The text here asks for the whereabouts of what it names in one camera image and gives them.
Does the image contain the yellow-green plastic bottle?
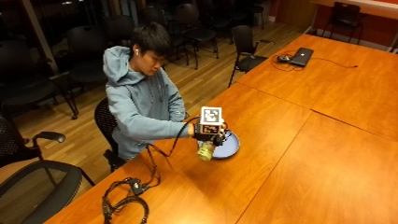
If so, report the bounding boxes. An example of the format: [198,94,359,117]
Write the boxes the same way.
[197,140,217,161]

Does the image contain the blue plate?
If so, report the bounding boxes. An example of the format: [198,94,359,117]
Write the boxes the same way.
[198,130,241,161]

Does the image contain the white marker cube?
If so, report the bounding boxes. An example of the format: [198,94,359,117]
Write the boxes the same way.
[198,105,225,135]

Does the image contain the the person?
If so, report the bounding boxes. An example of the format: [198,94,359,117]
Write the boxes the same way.
[102,21,197,162]

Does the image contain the black mesh office chair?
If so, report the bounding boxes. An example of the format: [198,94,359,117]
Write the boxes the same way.
[93,97,128,173]

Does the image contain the black laptop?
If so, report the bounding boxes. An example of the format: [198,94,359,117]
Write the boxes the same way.
[288,47,314,68]

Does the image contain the row of black chairs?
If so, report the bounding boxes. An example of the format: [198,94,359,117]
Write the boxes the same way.
[0,0,266,120]

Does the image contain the black mesh armchair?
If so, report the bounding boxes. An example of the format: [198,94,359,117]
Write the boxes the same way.
[0,113,67,169]

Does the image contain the black glove cable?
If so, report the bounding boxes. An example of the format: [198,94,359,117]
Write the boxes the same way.
[144,116,201,188]

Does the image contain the black cable bundle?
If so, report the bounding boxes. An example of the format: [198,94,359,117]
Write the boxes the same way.
[101,176,152,224]

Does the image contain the thin black laptop cable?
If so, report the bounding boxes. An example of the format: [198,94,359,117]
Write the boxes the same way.
[272,50,359,73]

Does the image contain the black round-frame chair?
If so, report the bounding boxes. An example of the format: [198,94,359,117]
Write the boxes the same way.
[0,160,97,224]

